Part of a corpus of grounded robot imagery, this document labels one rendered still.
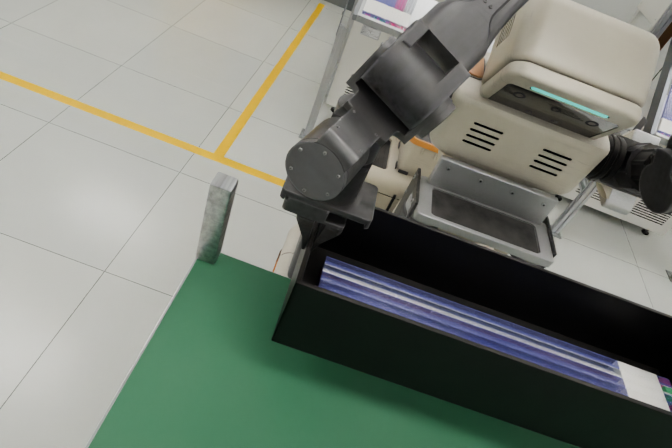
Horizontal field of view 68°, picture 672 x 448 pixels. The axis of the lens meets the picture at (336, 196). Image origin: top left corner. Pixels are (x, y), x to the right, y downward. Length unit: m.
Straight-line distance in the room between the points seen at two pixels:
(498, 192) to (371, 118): 0.50
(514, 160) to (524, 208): 0.09
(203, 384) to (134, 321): 1.17
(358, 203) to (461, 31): 0.21
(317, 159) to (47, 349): 1.46
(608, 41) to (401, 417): 0.59
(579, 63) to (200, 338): 0.63
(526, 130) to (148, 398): 0.66
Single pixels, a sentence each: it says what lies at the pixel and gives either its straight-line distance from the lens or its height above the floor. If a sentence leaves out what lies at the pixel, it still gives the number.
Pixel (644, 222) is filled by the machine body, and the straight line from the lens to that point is 3.46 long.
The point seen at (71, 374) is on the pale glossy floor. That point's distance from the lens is 1.74.
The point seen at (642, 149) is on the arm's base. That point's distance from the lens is 0.97.
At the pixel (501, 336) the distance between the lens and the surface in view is 0.71.
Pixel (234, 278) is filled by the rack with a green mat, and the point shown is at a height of 0.95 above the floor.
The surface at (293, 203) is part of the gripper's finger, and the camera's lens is 0.53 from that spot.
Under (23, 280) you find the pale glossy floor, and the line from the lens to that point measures 1.94.
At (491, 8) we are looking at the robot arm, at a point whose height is 1.42.
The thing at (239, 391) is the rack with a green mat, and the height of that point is 0.95.
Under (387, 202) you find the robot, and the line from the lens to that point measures 1.31.
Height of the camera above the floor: 1.55
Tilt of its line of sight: 40 degrees down
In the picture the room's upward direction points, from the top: 23 degrees clockwise
